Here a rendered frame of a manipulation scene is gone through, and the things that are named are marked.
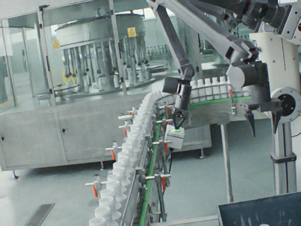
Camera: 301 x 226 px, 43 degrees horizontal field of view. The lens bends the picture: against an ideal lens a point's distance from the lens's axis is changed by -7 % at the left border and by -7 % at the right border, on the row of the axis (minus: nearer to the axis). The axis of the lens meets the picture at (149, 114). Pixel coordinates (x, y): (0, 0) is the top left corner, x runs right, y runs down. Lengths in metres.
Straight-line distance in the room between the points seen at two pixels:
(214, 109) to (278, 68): 1.52
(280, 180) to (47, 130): 3.76
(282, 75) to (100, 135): 3.59
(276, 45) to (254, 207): 0.66
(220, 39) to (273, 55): 0.54
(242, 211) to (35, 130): 4.08
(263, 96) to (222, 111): 2.04
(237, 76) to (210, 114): 2.09
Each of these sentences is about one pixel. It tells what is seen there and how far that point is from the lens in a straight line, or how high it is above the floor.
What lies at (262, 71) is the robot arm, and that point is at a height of 1.40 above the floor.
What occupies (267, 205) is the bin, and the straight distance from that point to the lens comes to 1.43.
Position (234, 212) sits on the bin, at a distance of 1.41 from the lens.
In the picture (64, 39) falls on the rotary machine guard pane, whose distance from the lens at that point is 4.99.
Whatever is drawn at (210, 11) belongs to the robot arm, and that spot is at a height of 1.62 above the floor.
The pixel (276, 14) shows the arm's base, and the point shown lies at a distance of 1.52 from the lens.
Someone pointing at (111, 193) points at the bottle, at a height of 1.16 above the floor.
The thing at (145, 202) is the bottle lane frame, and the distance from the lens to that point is 1.38.
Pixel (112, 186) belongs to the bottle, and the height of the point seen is 1.16.
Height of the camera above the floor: 1.52
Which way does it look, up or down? 10 degrees down
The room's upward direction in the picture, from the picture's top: 9 degrees counter-clockwise
